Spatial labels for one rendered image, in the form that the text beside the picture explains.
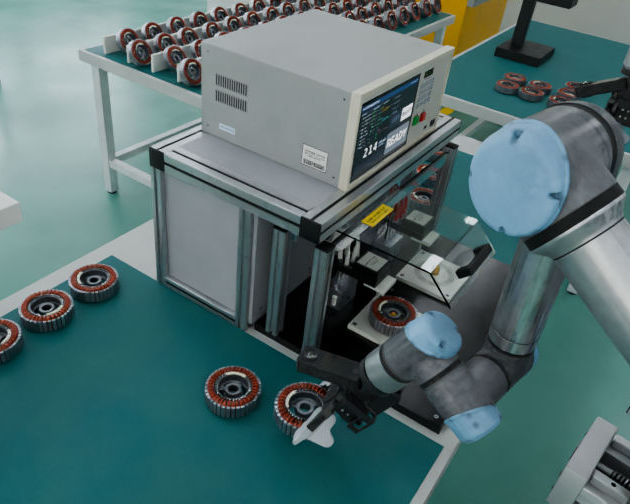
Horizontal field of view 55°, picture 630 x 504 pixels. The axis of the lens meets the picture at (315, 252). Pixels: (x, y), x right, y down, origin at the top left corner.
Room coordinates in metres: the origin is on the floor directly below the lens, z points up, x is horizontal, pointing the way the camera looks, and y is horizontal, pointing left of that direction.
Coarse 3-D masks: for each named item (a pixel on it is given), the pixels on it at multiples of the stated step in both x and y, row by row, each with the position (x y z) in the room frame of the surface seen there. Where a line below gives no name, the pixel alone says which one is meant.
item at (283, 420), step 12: (300, 384) 0.77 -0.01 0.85; (312, 384) 0.78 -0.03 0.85; (276, 396) 0.74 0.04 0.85; (288, 396) 0.74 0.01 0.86; (300, 396) 0.76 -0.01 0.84; (312, 396) 0.76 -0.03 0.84; (324, 396) 0.75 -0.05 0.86; (276, 408) 0.71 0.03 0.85; (288, 408) 0.72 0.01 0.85; (300, 408) 0.74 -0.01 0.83; (312, 408) 0.73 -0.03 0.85; (276, 420) 0.70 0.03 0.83; (288, 420) 0.69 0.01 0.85; (300, 420) 0.69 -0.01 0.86; (288, 432) 0.68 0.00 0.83
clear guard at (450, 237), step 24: (408, 192) 1.18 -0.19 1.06; (360, 216) 1.05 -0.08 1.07; (408, 216) 1.08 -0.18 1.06; (432, 216) 1.09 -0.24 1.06; (456, 216) 1.11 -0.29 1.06; (360, 240) 0.97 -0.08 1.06; (384, 240) 0.98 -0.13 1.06; (408, 240) 0.99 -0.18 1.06; (432, 240) 1.00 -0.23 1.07; (456, 240) 1.01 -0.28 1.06; (480, 240) 1.06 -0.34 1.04; (432, 264) 0.92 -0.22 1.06; (456, 264) 0.96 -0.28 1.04; (456, 288) 0.91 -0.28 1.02
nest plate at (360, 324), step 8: (368, 304) 1.12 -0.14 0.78; (360, 312) 1.08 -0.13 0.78; (368, 312) 1.09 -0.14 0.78; (352, 320) 1.05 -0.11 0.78; (360, 320) 1.06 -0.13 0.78; (368, 320) 1.06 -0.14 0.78; (352, 328) 1.03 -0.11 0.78; (360, 328) 1.03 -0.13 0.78; (368, 328) 1.03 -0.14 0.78; (368, 336) 1.01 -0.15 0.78; (376, 336) 1.01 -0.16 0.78; (384, 336) 1.01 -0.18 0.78
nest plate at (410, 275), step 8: (408, 264) 1.30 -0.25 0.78; (400, 272) 1.26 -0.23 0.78; (408, 272) 1.27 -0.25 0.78; (416, 272) 1.27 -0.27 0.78; (424, 272) 1.28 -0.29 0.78; (400, 280) 1.24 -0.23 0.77; (408, 280) 1.23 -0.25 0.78; (416, 280) 1.24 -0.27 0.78; (424, 280) 1.24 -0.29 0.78; (432, 280) 1.25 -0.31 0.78; (416, 288) 1.22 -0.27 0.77; (424, 288) 1.21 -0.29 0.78; (432, 288) 1.21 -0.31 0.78; (440, 296) 1.19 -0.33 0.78
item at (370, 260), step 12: (372, 252) 1.14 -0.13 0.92; (336, 264) 1.11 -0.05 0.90; (360, 264) 1.09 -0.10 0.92; (372, 264) 1.09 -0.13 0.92; (384, 264) 1.10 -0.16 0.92; (336, 276) 1.12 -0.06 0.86; (348, 276) 1.16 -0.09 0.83; (360, 276) 1.08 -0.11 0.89; (372, 276) 1.07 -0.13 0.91; (384, 276) 1.10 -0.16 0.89; (372, 288) 1.07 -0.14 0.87; (384, 288) 1.06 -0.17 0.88
